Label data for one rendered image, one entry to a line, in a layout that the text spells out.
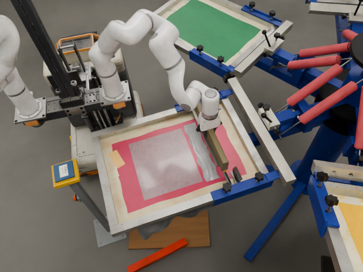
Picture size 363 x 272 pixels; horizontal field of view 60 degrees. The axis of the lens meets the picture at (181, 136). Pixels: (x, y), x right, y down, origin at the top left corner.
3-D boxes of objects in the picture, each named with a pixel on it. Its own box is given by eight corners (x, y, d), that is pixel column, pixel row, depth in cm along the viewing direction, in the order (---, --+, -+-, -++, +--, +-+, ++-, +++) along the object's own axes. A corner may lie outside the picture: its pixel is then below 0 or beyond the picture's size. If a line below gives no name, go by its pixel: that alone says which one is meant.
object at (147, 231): (146, 240, 184) (133, 216, 148) (144, 235, 186) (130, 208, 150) (220, 215, 190) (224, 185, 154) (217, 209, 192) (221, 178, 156)
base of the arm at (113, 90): (101, 82, 172) (93, 60, 159) (123, 77, 173) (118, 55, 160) (103, 103, 163) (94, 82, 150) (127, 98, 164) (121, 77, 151)
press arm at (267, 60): (185, 29, 234) (185, 22, 229) (190, 25, 236) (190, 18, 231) (346, 114, 184) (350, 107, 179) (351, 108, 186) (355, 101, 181)
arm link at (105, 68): (92, 75, 153) (81, 49, 140) (107, 58, 159) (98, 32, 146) (108, 81, 150) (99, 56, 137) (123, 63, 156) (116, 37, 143)
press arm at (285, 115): (263, 131, 165) (265, 126, 161) (258, 123, 169) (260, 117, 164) (293, 122, 168) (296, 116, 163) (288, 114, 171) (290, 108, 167)
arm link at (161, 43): (114, 31, 122) (135, 9, 129) (147, 73, 133) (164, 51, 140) (141, 20, 110) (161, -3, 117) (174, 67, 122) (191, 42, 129)
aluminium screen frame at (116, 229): (113, 237, 143) (111, 235, 140) (92, 136, 175) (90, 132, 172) (271, 183, 153) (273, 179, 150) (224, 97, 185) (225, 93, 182)
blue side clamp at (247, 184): (213, 206, 150) (214, 200, 144) (209, 196, 153) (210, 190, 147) (271, 186, 154) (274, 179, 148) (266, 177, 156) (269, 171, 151)
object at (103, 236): (98, 247, 235) (44, 197, 155) (93, 220, 247) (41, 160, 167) (127, 238, 238) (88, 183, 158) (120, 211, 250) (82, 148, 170)
